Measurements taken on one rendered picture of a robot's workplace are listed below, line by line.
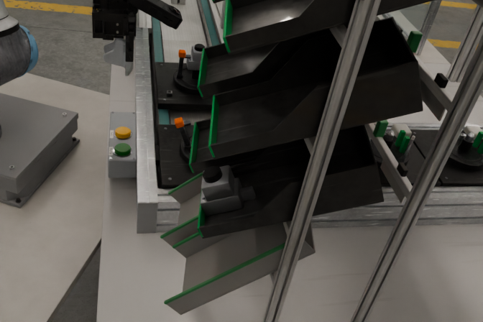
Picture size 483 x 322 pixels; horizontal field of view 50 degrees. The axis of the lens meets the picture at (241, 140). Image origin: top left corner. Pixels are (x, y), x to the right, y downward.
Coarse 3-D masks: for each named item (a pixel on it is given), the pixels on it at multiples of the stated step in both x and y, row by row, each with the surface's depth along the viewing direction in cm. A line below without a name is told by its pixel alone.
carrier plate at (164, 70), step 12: (156, 72) 160; (168, 72) 161; (156, 84) 156; (168, 84) 155; (168, 96) 150; (180, 96) 151; (192, 96) 151; (168, 108) 148; (180, 108) 148; (192, 108) 149; (204, 108) 150
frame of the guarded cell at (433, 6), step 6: (438, 0) 209; (432, 6) 210; (438, 6) 211; (426, 12) 214; (432, 12) 212; (426, 18) 214; (432, 18) 213; (426, 24) 215; (420, 30) 218; (426, 30) 217; (426, 36) 218; (420, 42) 220; (420, 48) 222
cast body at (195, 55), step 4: (196, 44) 151; (200, 44) 151; (192, 48) 152; (196, 48) 150; (200, 48) 150; (192, 52) 152; (196, 52) 149; (200, 52) 150; (192, 56) 152; (196, 56) 150; (200, 56) 150; (188, 60) 151; (192, 60) 151; (196, 60) 151; (200, 60) 151; (188, 64) 151; (192, 64) 151; (196, 64) 152; (200, 64) 152; (188, 68) 152; (192, 68) 152; (196, 68) 153
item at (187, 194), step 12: (192, 180) 109; (168, 192) 111; (180, 192) 111; (192, 192) 111; (180, 204) 113; (192, 204) 110; (180, 216) 109; (192, 216) 106; (180, 228) 99; (192, 228) 99; (168, 240) 101; (180, 240) 101
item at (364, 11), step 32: (352, 32) 56; (352, 64) 58; (480, 64) 61; (320, 128) 65; (448, 128) 67; (320, 160) 66; (416, 192) 74; (288, 256) 77; (384, 256) 83; (288, 288) 82; (352, 320) 94
